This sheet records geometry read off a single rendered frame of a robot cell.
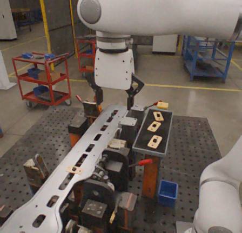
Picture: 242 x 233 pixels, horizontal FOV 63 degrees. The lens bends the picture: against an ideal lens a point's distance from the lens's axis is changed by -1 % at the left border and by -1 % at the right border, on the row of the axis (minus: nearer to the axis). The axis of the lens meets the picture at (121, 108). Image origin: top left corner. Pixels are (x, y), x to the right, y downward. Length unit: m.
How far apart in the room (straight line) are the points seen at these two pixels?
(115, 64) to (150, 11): 0.17
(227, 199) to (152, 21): 0.54
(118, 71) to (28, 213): 0.65
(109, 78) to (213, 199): 0.46
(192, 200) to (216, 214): 0.65
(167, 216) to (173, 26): 1.00
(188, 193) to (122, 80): 0.98
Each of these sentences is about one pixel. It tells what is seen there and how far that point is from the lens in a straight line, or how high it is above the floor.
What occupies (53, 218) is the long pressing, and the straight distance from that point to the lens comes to 0.88.
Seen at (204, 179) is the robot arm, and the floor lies 1.18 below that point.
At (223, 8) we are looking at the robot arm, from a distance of 0.43.
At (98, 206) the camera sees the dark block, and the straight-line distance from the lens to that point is 0.73.
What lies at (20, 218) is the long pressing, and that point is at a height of 1.00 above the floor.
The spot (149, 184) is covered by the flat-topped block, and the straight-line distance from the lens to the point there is 1.18.
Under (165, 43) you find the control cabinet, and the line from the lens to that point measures 7.36.
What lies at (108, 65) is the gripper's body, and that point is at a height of 1.56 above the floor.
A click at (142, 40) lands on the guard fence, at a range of 8.18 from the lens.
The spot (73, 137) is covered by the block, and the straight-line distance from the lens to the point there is 1.32.
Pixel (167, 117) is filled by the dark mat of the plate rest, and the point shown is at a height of 1.16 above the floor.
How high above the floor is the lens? 1.71
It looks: 28 degrees down
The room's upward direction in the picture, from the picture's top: straight up
